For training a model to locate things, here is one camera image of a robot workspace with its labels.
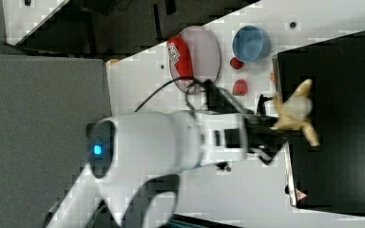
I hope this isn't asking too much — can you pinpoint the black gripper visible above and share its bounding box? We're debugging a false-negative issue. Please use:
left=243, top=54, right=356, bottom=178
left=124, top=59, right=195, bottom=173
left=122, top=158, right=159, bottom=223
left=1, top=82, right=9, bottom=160
left=246, top=94, right=301, bottom=165

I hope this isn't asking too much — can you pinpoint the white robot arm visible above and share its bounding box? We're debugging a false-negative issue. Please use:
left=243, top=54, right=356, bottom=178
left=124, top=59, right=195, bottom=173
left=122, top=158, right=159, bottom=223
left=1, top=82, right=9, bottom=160
left=45, top=110, right=288, bottom=228

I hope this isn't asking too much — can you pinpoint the black toaster oven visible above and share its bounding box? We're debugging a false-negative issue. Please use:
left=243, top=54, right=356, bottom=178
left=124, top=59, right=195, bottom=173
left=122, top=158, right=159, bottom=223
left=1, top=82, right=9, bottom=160
left=273, top=30, right=365, bottom=217

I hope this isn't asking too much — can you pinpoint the large red strawberry toy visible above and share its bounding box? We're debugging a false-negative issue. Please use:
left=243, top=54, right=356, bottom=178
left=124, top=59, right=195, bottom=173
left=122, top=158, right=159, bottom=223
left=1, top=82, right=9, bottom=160
left=232, top=79, right=248, bottom=96

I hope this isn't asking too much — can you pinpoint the small red strawberry toy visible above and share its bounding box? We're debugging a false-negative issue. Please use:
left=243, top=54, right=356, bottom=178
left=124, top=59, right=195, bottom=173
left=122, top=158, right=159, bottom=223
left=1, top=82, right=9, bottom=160
left=229, top=57, right=243, bottom=69

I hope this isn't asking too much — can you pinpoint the blue cup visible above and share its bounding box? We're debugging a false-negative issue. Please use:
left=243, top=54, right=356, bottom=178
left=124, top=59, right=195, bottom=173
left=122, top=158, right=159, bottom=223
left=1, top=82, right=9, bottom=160
left=232, top=26, right=271, bottom=63

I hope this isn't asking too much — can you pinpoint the round grey plate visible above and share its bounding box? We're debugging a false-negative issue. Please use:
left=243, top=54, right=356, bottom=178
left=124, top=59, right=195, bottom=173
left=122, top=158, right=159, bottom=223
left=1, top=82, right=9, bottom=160
left=169, top=26, right=221, bottom=83

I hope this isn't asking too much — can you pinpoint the red ketchup bottle toy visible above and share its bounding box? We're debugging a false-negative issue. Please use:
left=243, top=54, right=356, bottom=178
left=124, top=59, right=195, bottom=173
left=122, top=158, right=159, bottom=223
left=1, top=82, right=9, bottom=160
left=166, top=36, right=193, bottom=78

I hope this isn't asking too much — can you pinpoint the grey partition panel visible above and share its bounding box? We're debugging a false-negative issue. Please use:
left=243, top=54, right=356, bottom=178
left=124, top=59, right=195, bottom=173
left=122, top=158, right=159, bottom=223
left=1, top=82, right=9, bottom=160
left=0, top=41, right=111, bottom=228

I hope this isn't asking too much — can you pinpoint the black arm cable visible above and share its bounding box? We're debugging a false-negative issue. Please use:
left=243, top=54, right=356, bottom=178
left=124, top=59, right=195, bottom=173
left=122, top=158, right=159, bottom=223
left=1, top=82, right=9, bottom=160
left=134, top=75, right=255, bottom=118

